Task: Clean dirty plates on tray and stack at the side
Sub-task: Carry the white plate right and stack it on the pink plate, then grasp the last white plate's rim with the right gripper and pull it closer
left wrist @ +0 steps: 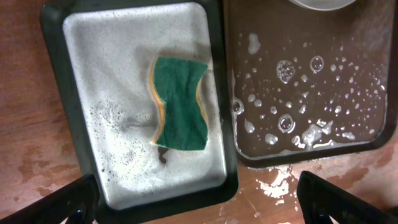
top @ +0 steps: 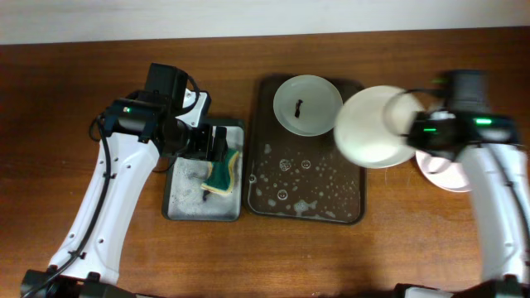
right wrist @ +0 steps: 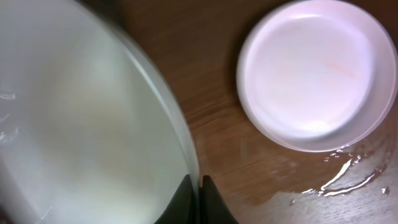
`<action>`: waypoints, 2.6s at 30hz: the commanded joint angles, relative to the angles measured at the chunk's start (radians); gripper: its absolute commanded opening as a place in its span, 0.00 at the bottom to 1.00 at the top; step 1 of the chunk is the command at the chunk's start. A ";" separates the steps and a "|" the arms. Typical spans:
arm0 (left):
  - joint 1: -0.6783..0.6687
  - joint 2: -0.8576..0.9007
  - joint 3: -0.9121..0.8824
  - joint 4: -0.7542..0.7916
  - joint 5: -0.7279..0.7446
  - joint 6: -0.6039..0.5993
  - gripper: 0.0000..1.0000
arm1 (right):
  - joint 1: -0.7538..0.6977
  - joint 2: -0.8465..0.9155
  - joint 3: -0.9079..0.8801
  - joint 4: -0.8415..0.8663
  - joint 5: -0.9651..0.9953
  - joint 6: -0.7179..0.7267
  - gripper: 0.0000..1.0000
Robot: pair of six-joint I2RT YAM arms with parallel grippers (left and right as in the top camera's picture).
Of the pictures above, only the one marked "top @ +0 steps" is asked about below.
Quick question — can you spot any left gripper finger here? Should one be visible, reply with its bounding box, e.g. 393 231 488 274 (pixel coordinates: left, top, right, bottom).
198 125 214 161
213 126 228 161

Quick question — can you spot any green and yellow sponge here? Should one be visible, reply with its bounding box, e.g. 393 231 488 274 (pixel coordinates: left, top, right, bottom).
201 148 239 195

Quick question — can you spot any white plate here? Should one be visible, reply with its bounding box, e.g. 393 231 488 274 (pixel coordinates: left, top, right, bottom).
416 151 471 193
334 85 423 169
272 74 343 137

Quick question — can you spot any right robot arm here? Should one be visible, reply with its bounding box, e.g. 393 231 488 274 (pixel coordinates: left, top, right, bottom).
406 70 529 297

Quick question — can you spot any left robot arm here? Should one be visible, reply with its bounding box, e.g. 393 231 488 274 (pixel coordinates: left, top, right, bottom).
20 63 229 297

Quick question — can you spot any small black sponge tray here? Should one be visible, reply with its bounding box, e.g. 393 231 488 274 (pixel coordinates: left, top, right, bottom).
161 119 245 222

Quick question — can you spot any large brown serving tray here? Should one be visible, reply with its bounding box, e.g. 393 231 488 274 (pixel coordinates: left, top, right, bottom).
243 74 367 225

